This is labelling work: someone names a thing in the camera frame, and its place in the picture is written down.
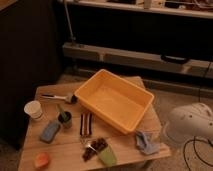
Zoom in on yellow plastic bin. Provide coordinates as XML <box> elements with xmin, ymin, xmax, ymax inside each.
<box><xmin>74</xmin><ymin>69</ymin><xmax>154</xmax><ymax>134</ymax></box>

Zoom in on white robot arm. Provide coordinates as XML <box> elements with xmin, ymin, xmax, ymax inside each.
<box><xmin>160</xmin><ymin>103</ymin><xmax>213</xmax><ymax>148</ymax></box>

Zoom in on orange round object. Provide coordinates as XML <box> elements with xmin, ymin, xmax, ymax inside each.
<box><xmin>34</xmin><ymin>153</ymin><xmax>50</xmax><ymax>169</ymax></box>

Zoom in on grey-blue sponge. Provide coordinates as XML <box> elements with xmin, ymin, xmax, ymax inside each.
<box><xmin>39</xmin><ymin>121</ymin><xmax>60</xmax><ymax>143</ymax></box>

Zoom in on white paper cup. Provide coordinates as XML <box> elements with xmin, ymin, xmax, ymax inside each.
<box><xmin>24</xmin><ymin>100</ymin><xmax>43</xmax><ymax>120</ymax></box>

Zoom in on dark cup with green item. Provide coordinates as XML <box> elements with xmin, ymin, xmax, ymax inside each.
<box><xmin>57</xmin><ymin>105</ymin><xmax>72</xmax><ymax>129</ymax></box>

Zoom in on black cables on floor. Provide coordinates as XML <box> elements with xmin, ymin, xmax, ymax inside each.
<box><xmin>182</xmin><ymin>59</ymin><xmax>213</xmax><ymax>171</ymax></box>

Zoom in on grey-blue towel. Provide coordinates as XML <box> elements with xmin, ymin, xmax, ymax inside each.
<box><xmin>135</xmin><ymin>131</ymin><xmax>160</xmax><ymax>155</ymax></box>

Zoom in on cluttered shelf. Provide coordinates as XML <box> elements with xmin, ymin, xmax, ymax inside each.
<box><xmin>58</xmin><ymin>0</ymin><xmax>213</xmax><ymax>19</ymax></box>

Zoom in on metal fork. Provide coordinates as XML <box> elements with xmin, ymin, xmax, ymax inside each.
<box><xmin>80</xmin><ymin>138</ymin><xmax>98</xmax><ymax>153</ymax></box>

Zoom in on metal stand pole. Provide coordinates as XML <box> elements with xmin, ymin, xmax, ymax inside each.
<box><xmin>63</xmin><ymin>0</ymin><xmax>76</xmax><ymax>45</ymax></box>

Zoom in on green plastic cup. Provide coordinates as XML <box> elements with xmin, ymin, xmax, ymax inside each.
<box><xmin>98</xmin><ymin>146</ymin><xmax>117</xmax><ymax>167</ymax></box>

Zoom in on brown grape bunch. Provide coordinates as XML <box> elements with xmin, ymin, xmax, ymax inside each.
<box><xmin>81</xmin><ymin>138</ymin><xmax>108</xmax><ymax>161</ymax></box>

